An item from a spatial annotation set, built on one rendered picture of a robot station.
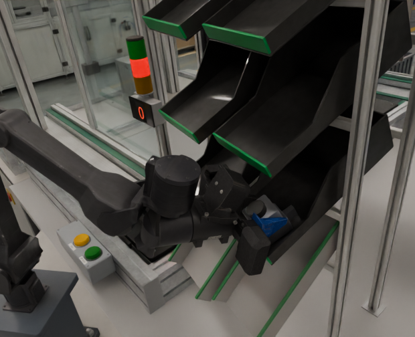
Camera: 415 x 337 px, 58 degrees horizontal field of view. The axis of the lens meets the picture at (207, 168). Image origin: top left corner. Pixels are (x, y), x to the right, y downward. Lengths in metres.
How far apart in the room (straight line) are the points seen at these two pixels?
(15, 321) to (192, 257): 0.37
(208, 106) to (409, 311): 0.66
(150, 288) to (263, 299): 0.30
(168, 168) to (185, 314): 0.57
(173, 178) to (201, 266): 0.43
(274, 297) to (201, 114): 0.36
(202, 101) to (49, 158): 0.29
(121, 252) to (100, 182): 0.51
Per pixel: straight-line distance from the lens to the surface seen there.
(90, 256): 1.01
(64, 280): 0.85
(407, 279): 1.09
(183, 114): 0.68
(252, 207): 0.58
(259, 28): 0.49
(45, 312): 0.80
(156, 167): 0.46
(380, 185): 1.39
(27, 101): 1.93
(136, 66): 1.09
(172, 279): 0.96
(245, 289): 0.78
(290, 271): 0.73
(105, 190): 0.52
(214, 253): 0.83
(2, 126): 0.55
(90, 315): 1.04
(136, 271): 0.95
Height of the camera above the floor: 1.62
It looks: 31 degrees down
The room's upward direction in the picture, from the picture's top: 6 degrees counter-clockwise
